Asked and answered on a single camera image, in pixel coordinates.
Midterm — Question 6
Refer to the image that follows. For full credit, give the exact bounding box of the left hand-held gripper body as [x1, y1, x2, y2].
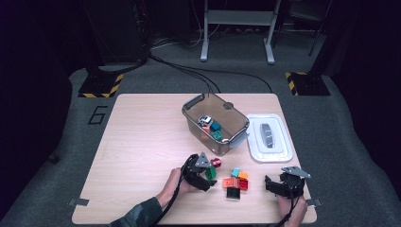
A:
[183, 151, 212, 193]

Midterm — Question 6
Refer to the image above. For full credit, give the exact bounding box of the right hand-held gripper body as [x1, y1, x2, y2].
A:
[273, 166, 312, 200]

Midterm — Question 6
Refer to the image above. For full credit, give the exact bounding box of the green building block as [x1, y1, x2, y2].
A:
[205, 166, 218, 182]

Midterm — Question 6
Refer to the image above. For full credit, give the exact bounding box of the black building block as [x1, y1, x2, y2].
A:
[225, 186, 242, 201]

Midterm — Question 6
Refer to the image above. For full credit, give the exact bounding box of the white lid with grey handle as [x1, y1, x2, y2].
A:
[245, 113, 294, 164]

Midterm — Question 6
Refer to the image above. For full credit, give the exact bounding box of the long salmon building block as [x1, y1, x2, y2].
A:
[200, 125, 212, 142]

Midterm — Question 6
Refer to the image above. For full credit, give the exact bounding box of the white toy car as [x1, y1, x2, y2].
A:
[198, 114, 214, 128]

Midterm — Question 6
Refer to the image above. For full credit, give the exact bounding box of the clear grey plastic storage box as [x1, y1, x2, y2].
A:
[181, 92, 251, 157]

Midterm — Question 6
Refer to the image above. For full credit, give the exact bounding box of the person's left hand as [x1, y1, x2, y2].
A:
[155, 167, 203, 208]

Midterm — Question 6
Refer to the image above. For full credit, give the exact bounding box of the person's right hand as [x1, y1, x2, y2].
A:
[275, 194, 308, 227]

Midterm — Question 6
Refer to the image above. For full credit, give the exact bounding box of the grey tape tab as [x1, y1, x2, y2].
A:
[68, 198, 91, 208]
[304, 198, 323, 208]

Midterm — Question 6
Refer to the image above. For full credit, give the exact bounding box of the black yellow striped stand base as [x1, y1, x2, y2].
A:
[285, 71, 331, 96]
[78, 73, 125, 98]

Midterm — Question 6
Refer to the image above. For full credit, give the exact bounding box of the black stand leg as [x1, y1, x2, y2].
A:
[308, 6, 330, 58]

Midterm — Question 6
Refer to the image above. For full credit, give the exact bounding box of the dark equipment cabinet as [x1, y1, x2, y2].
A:
[79, 0, 151, 67]

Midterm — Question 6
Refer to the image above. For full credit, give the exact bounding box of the white metal stand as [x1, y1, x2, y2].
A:
[200, 0, 285, 65]

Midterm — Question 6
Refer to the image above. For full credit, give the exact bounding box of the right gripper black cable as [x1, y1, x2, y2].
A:
[273, 185, 299, 227]

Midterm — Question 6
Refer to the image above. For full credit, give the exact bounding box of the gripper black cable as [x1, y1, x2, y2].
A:
[273, 185, 299, 227]
[150, 157, 194, 227]

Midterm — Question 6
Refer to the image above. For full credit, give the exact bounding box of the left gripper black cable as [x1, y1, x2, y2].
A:
[150, 157, 194, 227]

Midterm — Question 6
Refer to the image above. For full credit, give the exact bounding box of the thick black floor cable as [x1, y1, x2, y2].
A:
[148, 53, 221, 95]

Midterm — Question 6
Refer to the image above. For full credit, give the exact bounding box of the thin black floor cable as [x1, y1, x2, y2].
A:
[188, 66, 274, 95]

